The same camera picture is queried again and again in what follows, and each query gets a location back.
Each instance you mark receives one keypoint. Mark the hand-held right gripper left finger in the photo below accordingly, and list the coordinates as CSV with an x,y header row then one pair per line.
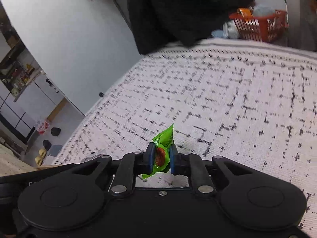
x,y
150,159

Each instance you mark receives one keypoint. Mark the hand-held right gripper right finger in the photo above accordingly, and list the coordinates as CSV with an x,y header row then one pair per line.
x,y
173,161

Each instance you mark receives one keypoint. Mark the green packet with red fruit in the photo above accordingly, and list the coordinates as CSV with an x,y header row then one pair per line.
x,y
165,138

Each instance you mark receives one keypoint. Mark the dotted beige cloth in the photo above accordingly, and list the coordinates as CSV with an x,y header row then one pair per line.
x,y
12,161

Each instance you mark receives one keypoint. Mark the yellow slipper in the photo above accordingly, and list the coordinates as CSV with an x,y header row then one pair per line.
x,y
42,153
38,160

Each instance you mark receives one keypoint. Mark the clear packet of black seeds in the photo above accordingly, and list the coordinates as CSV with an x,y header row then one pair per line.
x,y
95,155

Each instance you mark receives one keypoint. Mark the black shoe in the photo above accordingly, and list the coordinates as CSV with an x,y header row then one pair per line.
x,y
56,132
47,145

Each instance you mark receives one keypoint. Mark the black and white patterned blanket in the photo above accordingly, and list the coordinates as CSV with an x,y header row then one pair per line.
x,y
210,99

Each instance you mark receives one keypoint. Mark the white and red plastic bag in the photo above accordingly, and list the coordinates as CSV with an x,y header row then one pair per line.
x,y
42,126

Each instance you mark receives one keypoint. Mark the cluttered storage shelf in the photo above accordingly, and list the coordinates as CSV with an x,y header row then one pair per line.
x,y
17,69

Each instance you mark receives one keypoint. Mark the light blue item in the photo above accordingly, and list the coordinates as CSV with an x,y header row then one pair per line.
x,y
227,31

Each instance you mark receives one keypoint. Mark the pile of black clothing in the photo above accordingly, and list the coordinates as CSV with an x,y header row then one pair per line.
x,y
178,12

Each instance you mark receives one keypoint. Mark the red plastic basket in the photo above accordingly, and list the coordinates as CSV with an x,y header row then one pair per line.
x,y
262,28

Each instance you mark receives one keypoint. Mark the orange item in basket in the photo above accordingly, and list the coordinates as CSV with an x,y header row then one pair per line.
x,y
244,12

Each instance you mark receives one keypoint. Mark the grey-blue cloth in basket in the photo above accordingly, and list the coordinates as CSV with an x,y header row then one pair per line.
x,y
263,10

